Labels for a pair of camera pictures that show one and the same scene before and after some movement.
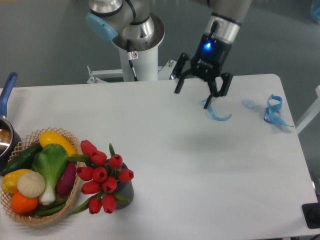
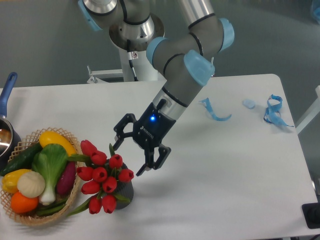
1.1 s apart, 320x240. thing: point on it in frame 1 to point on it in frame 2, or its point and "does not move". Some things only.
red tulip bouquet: x=102 y=174 does not move
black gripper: x=208 y=60 to x=149 y=130
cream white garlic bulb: x=31 y=184 does not move
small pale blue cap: x=249 y=103 does not move
